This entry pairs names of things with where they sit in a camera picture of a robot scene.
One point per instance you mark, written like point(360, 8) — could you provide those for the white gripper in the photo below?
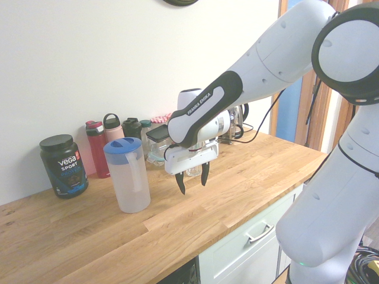
point(189, 159)

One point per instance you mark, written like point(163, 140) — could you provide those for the translucent pitcher blue lid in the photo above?
point(130, 192)

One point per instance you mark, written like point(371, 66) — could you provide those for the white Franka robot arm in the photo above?
point(266, 59)

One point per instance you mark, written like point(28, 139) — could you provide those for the red water bottle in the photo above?
point(99, 154)

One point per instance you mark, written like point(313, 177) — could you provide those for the clear drinking glass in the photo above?
point(194, 172)

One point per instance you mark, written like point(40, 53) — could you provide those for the glass food container with lid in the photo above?
point(154, 152)

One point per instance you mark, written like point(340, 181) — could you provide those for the clear bottle dark teal lid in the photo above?
point(145, 130)

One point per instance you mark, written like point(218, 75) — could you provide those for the stainless steel electric kettle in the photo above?
point(237, 119)

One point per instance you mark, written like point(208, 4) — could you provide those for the black shaker bottle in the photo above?
point(131, 128)

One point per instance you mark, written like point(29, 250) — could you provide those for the pink bottle black lid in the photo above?
point(114, 133)

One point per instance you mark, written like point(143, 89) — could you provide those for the pale green cabinet drawer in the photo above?
point(237, 260)

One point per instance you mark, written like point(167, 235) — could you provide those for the black dishwasher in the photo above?
point(185, 273)

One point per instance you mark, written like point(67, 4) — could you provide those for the black Vega protein tub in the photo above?
point(63, 171)

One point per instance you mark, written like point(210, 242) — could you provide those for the wooden door frame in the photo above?
point(316, 136)

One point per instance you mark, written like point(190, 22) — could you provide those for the black round wall clock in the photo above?
point(180, 1)

